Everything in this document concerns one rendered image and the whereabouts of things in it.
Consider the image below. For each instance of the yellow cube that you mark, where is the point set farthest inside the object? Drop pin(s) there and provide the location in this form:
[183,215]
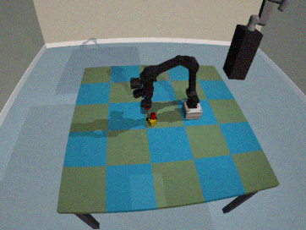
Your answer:
[151,122]

